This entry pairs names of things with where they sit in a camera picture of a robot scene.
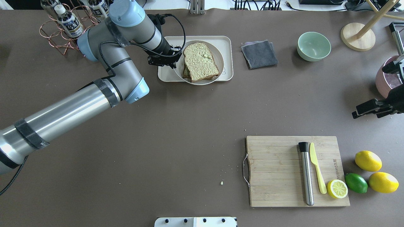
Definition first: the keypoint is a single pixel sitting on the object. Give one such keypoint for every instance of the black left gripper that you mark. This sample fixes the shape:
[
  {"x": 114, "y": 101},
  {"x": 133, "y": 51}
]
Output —
[{"x": 164, "y": 47}]

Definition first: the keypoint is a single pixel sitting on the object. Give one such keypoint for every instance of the bread slice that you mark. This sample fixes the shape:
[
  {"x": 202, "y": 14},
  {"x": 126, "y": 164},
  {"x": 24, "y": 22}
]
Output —
[
  {"x": 200, "y": 61},
  {"x": 186, "y": 75}
]

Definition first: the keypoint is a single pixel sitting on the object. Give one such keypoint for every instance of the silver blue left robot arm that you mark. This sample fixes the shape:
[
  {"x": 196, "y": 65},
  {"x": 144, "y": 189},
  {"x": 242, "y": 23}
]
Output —
[{"x": 127, "y": 24}]

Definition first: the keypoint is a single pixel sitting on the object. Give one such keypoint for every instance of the cream rabbit tray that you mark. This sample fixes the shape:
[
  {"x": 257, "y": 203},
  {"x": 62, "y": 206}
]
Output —
[{"x": 220, "y": 47}]

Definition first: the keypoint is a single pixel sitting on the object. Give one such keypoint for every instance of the grey folded cloth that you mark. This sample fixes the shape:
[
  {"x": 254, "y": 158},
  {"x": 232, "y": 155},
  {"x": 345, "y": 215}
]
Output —
[{"x": 259, "y": 54}]

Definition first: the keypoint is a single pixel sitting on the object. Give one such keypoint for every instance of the right tea bottle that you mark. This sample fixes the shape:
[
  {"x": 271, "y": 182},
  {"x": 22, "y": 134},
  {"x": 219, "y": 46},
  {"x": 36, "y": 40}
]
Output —
[{"x": 99, "y": 8}]

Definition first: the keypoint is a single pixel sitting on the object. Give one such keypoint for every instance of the tea bottle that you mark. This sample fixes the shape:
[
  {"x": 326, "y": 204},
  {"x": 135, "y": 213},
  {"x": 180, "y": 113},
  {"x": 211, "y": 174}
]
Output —
[
  {"x": 69, "y": 22},
  {"x": 99, "y": 8},
  {"x": 48, "y": 6}
]

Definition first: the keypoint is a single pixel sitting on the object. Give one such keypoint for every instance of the front tea bottle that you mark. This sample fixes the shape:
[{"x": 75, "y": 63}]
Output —
[{"x": 69, "y": 22}]

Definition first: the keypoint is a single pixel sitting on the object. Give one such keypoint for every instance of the left tea bottle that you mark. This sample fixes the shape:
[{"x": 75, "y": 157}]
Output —
[{"x": 48, "y": 6}]

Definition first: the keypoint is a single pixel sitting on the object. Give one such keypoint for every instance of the green ceramic bowl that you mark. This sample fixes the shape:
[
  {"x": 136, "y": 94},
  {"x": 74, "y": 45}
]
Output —
[{"x": 313, "y": 46}]

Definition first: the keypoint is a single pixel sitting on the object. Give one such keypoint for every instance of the bamboo cutting board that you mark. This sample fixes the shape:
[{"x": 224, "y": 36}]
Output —
[{"x": 274, "y": 163}]

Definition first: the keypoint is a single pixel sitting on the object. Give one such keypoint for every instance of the steel muddler black cap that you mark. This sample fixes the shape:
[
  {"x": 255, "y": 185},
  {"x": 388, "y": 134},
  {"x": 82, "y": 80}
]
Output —
[{"x": 306, "y": 172}]

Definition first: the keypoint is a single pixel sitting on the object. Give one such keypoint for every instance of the yellow plastic knife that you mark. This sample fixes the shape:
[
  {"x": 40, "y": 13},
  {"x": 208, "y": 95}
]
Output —
[{"x": 314, "y": 160}]

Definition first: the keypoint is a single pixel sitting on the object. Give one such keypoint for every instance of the wooden cup stand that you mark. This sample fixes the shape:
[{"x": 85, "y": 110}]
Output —
[{"x": 360, "y": 37}]

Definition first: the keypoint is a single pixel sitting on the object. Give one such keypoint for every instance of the half lemon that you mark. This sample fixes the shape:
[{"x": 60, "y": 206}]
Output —
[{"x": 337, "y": 189}]

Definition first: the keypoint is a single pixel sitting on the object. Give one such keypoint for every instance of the pink ice bowl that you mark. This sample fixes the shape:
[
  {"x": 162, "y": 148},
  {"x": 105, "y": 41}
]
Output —
[{"x": 384, "y": 81}]

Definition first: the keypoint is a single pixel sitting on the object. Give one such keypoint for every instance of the upper whole lemon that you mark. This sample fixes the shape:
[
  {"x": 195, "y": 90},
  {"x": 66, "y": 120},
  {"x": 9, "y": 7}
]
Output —
[{"x": 368, "y": 161}]

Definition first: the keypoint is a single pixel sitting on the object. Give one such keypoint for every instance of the whole lemon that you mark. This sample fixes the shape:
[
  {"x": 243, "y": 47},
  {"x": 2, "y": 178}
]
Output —
[
  {"x": 368, "y": 161},
  {"x": 383, "y": 182}
]

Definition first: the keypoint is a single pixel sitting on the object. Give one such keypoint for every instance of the green lime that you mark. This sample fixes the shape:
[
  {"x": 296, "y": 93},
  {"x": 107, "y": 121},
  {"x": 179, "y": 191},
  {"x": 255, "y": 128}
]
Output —
[{"x": 356, "y": 183}]

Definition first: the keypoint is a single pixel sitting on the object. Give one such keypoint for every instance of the metal ice scoop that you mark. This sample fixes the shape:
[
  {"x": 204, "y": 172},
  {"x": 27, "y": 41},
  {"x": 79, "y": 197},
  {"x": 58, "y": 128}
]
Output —
[{"x": 396, "y": 28}]

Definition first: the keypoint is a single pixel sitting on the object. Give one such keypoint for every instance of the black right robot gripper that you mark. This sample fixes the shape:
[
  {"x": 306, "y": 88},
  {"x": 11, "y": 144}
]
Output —
[{"x": 393, "y": 104}]

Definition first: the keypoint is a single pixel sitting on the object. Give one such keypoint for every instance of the lower whole lemon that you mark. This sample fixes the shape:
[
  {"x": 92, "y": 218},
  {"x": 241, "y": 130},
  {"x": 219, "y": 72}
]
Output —
[{"x": 383, "y": 182}]

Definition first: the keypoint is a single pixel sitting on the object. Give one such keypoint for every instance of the copper wire bottle rack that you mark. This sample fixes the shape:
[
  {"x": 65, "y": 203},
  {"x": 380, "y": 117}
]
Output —
[{"x": 56, "y": 35}]

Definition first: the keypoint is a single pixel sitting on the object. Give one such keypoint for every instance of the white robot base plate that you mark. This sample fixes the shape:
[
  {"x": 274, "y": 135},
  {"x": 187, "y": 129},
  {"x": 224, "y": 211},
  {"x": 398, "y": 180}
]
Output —
[{"x": 196, "y": 222}]

